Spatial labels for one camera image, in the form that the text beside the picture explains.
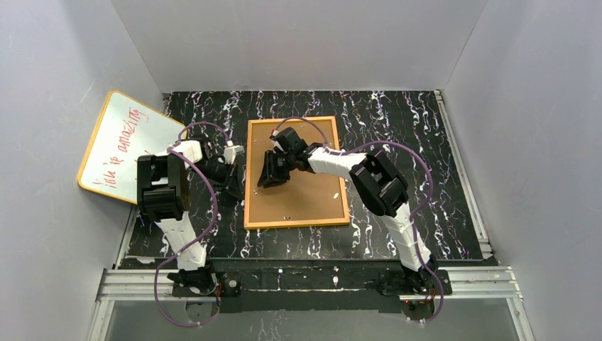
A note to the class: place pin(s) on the brown cardboard backing board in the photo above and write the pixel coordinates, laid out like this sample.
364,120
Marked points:
310,197

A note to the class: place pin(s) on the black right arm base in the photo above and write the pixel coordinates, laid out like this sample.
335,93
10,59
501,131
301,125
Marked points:
422,287

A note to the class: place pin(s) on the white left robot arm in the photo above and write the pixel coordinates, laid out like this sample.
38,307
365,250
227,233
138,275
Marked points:
163,191

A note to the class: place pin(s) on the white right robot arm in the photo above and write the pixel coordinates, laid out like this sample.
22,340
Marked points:
380,185

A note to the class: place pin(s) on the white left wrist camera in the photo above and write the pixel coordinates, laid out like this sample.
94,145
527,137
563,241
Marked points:
231,152

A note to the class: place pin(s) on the whiteboard with red writing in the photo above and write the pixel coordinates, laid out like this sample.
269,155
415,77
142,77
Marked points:
125,130

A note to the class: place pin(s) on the yellow wooden picture frame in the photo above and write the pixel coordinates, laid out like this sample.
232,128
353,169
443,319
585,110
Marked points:
249,188

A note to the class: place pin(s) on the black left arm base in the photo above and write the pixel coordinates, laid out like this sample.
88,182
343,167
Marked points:
205,282

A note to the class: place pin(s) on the aluminium rail base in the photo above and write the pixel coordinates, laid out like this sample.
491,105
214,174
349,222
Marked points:
467,282

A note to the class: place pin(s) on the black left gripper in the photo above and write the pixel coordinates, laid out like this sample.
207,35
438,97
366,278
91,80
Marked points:
226,174

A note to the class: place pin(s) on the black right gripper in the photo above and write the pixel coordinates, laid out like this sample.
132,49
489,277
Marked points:
280,160

